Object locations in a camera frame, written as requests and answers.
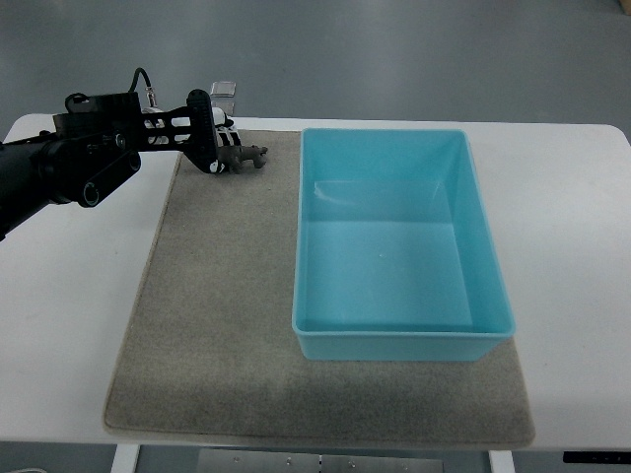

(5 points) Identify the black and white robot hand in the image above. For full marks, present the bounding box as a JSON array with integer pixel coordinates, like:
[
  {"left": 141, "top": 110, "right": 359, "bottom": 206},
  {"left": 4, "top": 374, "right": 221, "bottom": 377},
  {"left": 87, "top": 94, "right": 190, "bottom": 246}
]
[{"left": 209, "top": 106, "right": 242, "bottom": 174}]

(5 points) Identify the brown toy hippo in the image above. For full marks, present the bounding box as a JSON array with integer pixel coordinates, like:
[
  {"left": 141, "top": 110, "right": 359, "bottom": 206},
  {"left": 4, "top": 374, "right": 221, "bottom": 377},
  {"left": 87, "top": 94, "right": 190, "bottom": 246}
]
[{"left": 218, "top": 145, "right": 268, "bottom": 173}]

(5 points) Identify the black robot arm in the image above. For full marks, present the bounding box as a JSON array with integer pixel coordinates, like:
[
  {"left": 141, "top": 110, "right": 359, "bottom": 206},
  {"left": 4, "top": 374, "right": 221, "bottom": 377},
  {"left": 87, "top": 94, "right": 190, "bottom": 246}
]
[{"left": 1, "top": 89, "right": 218, "bottom": 236}]

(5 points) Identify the blue plastic box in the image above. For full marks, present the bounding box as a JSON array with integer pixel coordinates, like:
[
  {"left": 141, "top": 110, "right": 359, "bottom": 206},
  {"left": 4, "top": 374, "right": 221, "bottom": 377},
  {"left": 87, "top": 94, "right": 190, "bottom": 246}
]
[{"left": 292, "top": 128, "right": 515, "bottom": 362}]

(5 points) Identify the lower metal floor plate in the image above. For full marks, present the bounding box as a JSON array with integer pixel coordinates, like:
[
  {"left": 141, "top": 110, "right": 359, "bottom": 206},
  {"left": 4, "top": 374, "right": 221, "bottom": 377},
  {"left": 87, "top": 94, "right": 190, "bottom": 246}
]
[{"left": 211, "top": 98, "right": 235, "bottom": 116}]

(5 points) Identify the metal floor plate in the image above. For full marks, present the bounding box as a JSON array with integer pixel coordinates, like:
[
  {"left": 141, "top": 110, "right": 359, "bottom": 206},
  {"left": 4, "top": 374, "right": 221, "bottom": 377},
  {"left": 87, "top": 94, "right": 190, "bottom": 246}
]
[
  {"left": 211, "top": 81, "right": 237, "bottom": 98},
  {"left": 211, "top": 98, "right": 235, "bottom": 116}
]

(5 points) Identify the upper metal floor plate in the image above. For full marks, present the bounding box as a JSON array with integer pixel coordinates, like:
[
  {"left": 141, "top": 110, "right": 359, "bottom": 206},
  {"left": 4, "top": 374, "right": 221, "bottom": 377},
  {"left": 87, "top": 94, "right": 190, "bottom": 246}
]
[{"left": 211, "top": 81, "right": 237, "bottom": 98}]

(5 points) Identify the grey felt mat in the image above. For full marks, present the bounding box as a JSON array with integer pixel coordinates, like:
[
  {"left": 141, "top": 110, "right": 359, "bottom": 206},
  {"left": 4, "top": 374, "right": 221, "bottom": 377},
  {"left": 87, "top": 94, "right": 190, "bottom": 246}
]
[{"left": 104, "top": 131, "right": 534, "bottom": 448}]

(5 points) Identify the white left table leg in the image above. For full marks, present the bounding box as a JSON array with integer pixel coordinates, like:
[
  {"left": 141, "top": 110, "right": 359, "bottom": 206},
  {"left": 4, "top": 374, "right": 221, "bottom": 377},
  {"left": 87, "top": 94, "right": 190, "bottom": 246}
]
[{"left": 110, "top": 443, "right": 140, "bottom": 473}]

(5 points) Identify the white table leg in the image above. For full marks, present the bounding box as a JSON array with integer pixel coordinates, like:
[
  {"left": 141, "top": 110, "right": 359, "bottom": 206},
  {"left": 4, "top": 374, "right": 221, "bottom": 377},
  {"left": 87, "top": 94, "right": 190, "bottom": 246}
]
[
  {"left": 110, "top": 443, "right": 140, "bottom": 473},
  {"left": 488, "top": 450, "right": 517, "bottom": 473}
]

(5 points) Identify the white right table leg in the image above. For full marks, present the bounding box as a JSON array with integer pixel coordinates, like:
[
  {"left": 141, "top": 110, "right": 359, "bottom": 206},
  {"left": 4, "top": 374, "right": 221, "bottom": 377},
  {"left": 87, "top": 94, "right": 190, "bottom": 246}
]
[{"left": 488, "top": 450, "right": 517, "bottom": 473}]

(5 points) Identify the black table control panel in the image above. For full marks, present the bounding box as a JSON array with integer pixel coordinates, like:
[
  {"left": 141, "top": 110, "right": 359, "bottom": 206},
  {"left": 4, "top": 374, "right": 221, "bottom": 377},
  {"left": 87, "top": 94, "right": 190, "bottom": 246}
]
[{"left": 563, "top": 450, "right": 631, "bottom": 465}]

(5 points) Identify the metal table base plate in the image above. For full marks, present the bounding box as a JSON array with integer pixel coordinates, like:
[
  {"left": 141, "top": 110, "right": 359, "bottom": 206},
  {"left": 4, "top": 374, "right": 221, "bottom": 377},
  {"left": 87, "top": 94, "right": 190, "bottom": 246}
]
[{"left": 196, "top": 449, "right": 445, "bottom": 473}]

